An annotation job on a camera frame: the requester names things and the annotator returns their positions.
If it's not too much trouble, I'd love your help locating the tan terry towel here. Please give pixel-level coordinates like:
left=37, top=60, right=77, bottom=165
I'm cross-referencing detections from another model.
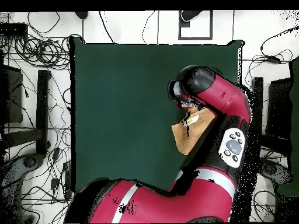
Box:
left=171, top=107, right=217, bottom=156

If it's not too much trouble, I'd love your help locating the black square case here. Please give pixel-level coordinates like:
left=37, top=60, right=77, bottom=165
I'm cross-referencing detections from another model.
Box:
left=266, top=78, right=293, bottom=141
left=0, top=65, right=24, bottom=124

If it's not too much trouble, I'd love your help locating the grey caster base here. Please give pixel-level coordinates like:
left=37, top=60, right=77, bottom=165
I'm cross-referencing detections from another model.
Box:
left=259, top=159, right=293, bottom=187
left=0, top=152, right=45, bottom=223

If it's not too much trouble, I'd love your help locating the black electronics box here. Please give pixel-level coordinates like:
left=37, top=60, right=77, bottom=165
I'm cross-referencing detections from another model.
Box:
left=0, top=23, right=29, bottom=37

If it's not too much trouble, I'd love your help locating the person's black shoe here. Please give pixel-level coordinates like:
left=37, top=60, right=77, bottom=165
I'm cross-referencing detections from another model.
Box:
left=74, top=10, right=89, bottom=20
left=180, top=10, right=203, bottom=23

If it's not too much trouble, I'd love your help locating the grey square floor frame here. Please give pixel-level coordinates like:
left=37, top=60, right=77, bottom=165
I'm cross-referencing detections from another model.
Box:
left=178, top=10, right=213, bottom=40

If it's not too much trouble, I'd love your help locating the black power strip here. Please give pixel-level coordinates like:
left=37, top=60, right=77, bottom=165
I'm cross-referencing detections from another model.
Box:
left=62, top=160, right=73, bottom=198

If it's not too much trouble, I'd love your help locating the dark green table cloth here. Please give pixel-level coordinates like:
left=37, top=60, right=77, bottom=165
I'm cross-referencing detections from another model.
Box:
left=69, top=37, right=245, bottom=193

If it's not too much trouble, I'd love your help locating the black T-shaped stand base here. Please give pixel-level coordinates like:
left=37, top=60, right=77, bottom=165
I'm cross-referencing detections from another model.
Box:
left=4, top=69, right=51, bottom=156
left=251, top=76, right=290, bottom=159

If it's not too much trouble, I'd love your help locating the tangled black cable bundle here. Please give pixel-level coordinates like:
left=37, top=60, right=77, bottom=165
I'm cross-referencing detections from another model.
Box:
left=0, top=11, right=71, bottom=71

